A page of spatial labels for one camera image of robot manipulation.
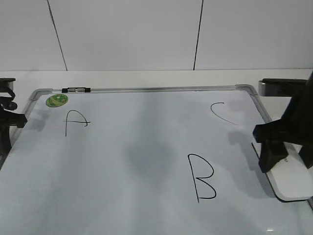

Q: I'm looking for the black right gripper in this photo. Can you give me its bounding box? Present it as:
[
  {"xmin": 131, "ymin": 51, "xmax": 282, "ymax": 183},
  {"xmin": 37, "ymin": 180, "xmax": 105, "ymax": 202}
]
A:
[{"xmin": 252, "ymin": 119, "xmax": 313, "ymax": 173}]

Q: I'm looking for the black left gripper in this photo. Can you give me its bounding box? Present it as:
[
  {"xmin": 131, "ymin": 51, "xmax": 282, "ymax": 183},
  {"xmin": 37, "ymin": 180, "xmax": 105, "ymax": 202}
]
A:
[{"xmin": 0, "ymin": 96, "xmax": 27, "ymax": 156}]

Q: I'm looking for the white whiteboard eraser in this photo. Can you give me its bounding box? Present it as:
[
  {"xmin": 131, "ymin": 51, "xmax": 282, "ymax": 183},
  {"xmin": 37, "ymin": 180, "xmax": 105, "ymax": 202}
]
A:
[{"xmin": 261, "ymin": 142, "xmax": 313, "ymax": 203}]

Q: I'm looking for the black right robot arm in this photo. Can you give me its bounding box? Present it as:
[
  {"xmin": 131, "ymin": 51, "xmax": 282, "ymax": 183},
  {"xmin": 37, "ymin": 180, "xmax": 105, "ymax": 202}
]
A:
[{"xmin": 253, "ymin": 77, "xmax": 313, "ymax": 173}]

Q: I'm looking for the round green magnet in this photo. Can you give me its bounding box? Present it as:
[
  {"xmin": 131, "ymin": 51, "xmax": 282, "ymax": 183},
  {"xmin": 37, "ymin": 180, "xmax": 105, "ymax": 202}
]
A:
[{"xmin": 45, "ymin": 94, "xmax": 68, "ymax": 108}]

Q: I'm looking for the black silver board clip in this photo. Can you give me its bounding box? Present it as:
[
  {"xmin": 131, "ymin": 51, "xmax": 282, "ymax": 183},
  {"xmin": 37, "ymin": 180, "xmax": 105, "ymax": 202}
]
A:
[{"xmin": 62, "ymin": 87, "xmax": 91, "ymax": 94}]

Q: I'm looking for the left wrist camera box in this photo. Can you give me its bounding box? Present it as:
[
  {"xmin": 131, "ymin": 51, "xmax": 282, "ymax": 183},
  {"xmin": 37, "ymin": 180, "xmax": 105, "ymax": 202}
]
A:
[{"xmin": 0, "ymin": 78, "xmax": 16, "ymax": 93}]

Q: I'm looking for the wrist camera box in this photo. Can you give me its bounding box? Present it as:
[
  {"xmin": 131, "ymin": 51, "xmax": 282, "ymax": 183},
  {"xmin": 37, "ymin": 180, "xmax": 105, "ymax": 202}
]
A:
[
  {"xmin": 0, "ymin": 78, "xmax": 16, "ymax": 93},
  {"xmin": 258, "ymin": 78, "xmax": 307, "ymax": 97}
]

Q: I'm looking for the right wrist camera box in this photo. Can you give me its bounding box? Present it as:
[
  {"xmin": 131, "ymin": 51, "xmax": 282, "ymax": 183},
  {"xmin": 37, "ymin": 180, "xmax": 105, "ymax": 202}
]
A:
[{"xmin": 258, "ymin": 78, "xmax": 307, "ymax": 97}]

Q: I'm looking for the white board with grey frame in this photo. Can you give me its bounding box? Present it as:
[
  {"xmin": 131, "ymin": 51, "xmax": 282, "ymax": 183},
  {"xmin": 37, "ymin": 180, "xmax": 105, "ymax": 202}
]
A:
[{"xmin": 0, "ymin": 85, "xmax": 313, "ymax": 235}]

